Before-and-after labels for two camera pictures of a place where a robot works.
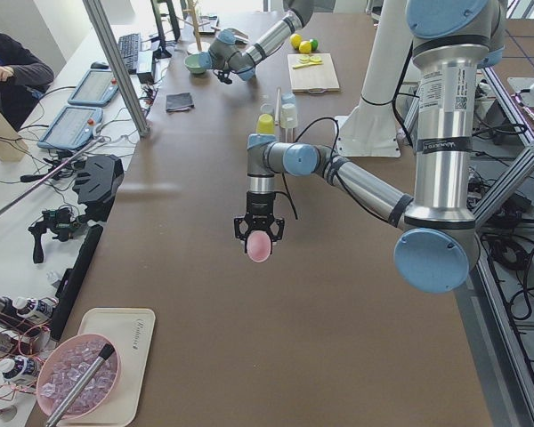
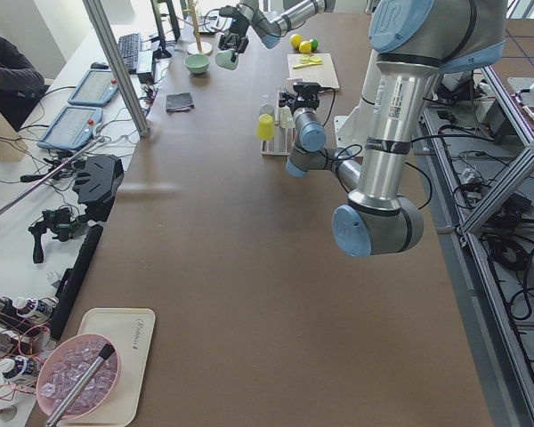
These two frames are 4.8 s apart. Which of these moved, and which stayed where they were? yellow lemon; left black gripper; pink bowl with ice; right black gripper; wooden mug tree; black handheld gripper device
Moved: right black gripper; left black gripper
Stayed: yellow lemon; pink bowl with ice; wooden mug tree; black handheld gripper device
